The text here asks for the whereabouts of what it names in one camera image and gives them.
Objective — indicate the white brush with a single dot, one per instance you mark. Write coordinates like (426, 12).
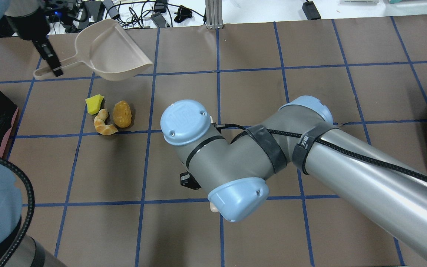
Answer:
(213, 208)

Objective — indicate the aluminium frame post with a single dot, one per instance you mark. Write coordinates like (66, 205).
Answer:
(213, 14)

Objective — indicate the yellow sponge piece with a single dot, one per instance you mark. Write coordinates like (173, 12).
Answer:
(93, 104)

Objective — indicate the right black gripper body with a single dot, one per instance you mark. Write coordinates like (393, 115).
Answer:
(188, 180)

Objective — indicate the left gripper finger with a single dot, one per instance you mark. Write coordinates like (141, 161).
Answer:
(47, 52)

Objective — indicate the black power adapter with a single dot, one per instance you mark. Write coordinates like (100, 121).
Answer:
(310, 10)

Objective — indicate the toy croissant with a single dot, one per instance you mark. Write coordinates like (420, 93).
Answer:
(100, 126)

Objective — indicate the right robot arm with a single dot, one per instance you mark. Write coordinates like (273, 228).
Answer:
(233, 174)

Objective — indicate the white plastic dustpan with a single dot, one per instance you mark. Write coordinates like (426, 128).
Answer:
(106, 49)

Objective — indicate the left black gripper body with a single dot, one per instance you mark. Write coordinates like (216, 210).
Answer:
(30, 26)

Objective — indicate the toy bread roll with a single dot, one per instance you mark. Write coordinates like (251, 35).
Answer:
(122, 114)

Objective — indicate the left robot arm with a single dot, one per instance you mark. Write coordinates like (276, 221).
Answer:
(17, 199)

